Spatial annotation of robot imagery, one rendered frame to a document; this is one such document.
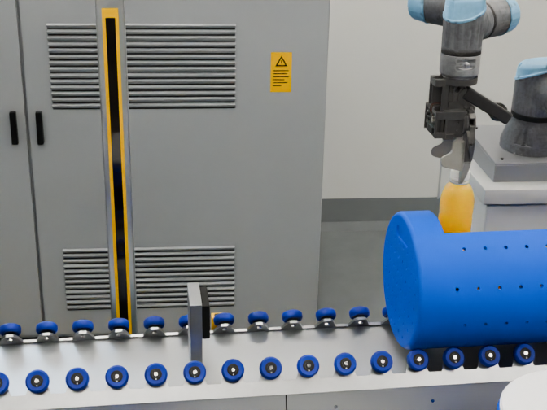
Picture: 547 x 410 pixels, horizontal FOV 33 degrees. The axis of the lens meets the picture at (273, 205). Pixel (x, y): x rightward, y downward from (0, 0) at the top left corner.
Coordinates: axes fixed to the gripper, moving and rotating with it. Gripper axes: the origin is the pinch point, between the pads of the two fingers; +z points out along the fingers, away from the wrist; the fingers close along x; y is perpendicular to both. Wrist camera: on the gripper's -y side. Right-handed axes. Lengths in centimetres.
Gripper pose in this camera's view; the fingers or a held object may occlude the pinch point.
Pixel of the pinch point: (460, 172)
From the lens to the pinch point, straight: 188.4
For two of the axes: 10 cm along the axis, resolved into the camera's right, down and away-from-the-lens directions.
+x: 1.4, 3.8, -9.2
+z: -0.1, 9.2, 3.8
